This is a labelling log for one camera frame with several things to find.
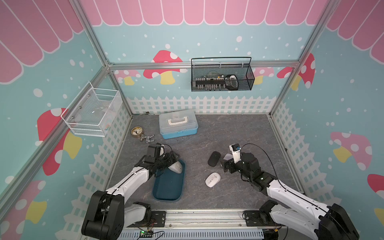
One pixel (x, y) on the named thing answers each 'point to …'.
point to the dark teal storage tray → (169, 186)
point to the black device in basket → (231, 82)
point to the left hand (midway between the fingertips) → (175, 160)
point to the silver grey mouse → (176, 167)
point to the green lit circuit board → (145, 234)
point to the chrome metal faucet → (147, 138)
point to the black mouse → (214, 158)
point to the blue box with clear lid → (178, 124)
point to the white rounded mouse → (212, 179)
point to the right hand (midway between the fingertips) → (227, 156)
